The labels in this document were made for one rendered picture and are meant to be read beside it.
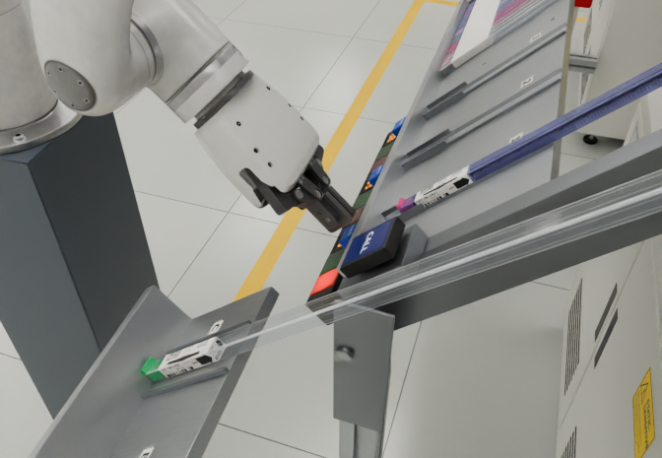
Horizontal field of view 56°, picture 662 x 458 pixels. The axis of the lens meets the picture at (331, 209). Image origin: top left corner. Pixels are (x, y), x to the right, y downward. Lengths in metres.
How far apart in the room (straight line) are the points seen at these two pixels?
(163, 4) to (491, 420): 1.05
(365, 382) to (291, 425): 0.76
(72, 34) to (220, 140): 0.15
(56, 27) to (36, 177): 0.36
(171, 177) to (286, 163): 1.36
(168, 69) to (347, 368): 0.30
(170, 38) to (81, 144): 0.37
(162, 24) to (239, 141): 0.12
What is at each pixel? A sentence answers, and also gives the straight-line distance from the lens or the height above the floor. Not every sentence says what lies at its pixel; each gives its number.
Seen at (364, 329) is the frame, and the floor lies 0.74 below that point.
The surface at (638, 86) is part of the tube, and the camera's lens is 0.50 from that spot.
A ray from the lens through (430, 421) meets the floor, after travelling 1.33.
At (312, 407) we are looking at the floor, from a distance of 1.33.
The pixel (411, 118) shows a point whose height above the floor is 0.73.
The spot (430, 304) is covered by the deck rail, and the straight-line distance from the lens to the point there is 0.53.
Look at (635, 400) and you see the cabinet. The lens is 0.81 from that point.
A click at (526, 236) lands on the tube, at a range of 0.30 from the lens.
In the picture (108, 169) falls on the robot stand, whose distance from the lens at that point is 0.96.
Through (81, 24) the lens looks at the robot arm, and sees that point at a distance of 0.49.
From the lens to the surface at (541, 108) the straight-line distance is 0.59.
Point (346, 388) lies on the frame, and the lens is 0.58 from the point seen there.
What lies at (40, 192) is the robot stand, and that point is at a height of 0.65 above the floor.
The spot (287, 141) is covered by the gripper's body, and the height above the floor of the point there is 0.80.
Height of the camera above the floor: 1.13
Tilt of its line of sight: 40 degrees down
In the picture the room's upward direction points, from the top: straight up
